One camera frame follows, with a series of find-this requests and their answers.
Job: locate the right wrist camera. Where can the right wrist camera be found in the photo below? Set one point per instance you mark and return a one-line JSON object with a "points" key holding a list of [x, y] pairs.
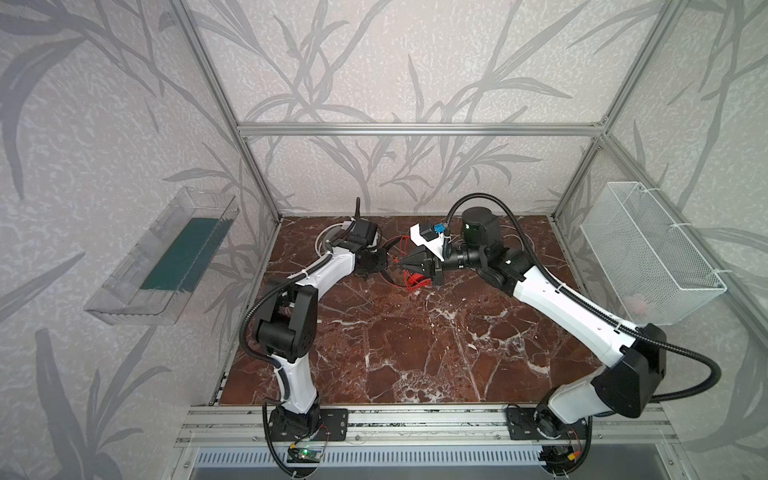
{"points": [[433, 237]]}

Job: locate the pink object in basket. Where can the pink object in basket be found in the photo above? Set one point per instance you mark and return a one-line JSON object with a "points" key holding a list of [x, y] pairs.
{"points": [[636, 306]]}

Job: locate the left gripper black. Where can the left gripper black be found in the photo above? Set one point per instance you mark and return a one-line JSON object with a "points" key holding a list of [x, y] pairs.
{"points": [[370, 261]]}

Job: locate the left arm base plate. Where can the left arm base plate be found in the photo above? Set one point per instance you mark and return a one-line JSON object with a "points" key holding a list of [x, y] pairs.
{"points": [[318, 424]]}

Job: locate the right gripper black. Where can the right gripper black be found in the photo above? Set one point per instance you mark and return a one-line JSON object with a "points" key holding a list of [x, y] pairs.
{"points": [[432, 264]]}

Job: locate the white headphones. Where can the white headphones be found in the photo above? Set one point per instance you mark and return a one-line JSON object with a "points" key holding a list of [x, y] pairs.
{"points": [[330, 236]]}

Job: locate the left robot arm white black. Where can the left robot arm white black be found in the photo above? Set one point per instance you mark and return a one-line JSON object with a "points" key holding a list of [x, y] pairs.
{"points": [[282, 325]]}

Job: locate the white wire mesh basket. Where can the white wire mesh basket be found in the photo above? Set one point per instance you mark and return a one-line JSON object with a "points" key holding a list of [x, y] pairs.
{"points": [[643, 250]]}

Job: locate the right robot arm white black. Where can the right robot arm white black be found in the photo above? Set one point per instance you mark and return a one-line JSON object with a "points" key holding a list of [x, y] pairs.
{"points": [[480, 233]]}

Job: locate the clear plastic wall tray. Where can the clear plastic wall tray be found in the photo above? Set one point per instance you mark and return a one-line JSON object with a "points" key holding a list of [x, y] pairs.
{"points": [[153, 284]]}

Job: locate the red black headphones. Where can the red black headphones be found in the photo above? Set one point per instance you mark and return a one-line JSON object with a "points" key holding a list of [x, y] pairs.
{"points": [[393, 273]]}

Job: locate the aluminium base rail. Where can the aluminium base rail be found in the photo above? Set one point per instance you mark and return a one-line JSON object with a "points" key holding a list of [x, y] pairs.
{"points": [[416, 424]]}

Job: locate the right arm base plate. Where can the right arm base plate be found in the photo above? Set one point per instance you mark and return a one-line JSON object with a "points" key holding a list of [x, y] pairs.
{"points": [[525, 423]]}

